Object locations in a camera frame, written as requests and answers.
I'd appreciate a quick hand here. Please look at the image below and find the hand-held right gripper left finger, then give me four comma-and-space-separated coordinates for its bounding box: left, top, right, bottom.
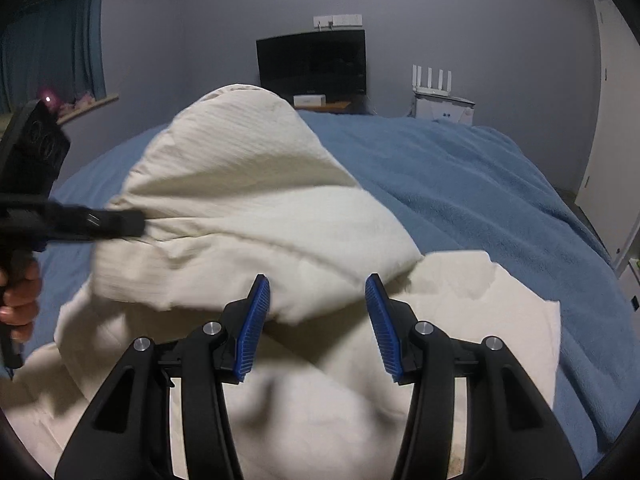
54, 274, 272, 480

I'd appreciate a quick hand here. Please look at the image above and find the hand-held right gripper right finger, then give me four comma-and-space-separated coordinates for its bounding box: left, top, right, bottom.
365, 273, 583, 480

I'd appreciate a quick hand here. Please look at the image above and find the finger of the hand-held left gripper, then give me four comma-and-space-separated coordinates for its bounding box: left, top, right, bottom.
45, 204, 147, 242

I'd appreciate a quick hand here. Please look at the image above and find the white hooded jacket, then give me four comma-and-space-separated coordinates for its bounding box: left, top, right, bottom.
0, 84, 561, 480

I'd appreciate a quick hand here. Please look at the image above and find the person's left hand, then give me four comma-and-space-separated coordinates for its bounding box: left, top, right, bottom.
0, 262, 42, 342

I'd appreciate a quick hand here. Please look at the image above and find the wooden window sill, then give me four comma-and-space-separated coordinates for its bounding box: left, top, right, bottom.
55, 92, 120, 123

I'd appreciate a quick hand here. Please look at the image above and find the blue curtain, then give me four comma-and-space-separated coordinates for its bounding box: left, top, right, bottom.
0, 0, 108, 116

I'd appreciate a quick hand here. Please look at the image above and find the blue fleece blanket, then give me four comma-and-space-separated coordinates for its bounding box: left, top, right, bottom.
10, 110, 636, 466

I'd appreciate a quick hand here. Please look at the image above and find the white router carton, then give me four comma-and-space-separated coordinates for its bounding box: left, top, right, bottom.
415, 100, 475, 125

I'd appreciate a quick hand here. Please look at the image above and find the wooden desk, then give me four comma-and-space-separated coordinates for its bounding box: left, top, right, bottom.
295, 100, 373, 115

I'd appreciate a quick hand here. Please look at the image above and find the white router with antennas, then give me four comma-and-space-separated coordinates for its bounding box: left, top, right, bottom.
412, 64, 475, 106

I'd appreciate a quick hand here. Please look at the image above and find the black monitor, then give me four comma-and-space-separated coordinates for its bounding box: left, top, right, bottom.
256, 29, 367, 103

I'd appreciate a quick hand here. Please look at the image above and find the white door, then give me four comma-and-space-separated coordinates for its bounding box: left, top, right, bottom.
574, 0, 640, 271

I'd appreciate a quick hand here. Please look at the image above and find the white wall socket panel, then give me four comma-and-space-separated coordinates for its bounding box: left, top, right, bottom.
313, 14, 362, 28

